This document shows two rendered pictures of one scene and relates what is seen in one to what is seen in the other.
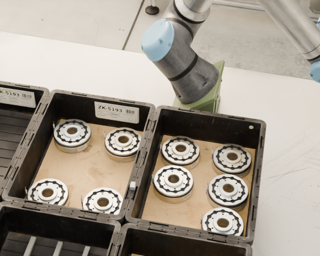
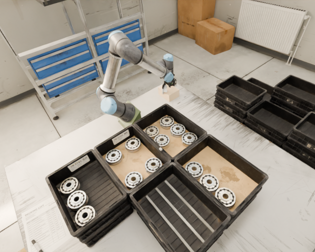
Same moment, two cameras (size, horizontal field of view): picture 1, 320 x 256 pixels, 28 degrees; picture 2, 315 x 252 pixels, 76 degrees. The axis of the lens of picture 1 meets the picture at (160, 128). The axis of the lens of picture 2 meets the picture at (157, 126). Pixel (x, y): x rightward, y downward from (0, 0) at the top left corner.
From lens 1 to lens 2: 0.76 m
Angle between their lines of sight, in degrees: 30
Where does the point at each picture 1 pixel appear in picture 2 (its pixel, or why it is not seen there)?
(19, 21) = (7, 157)
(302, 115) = (157, 101)
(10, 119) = (83, 172)
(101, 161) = (132, 155)
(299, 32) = (158, 68)
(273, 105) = (147, 104)
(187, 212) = (174, 145)
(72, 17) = (28, 140)
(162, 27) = (107, 100)
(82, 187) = (138, 167)
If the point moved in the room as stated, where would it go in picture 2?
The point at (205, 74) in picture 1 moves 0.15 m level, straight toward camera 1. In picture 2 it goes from (130, 106) to (143, 115)
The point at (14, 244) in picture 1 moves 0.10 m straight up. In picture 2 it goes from (142, 204) to (140, 196)
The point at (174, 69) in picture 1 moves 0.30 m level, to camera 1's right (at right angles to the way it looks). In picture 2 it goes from (121, 111) to (149, 90)
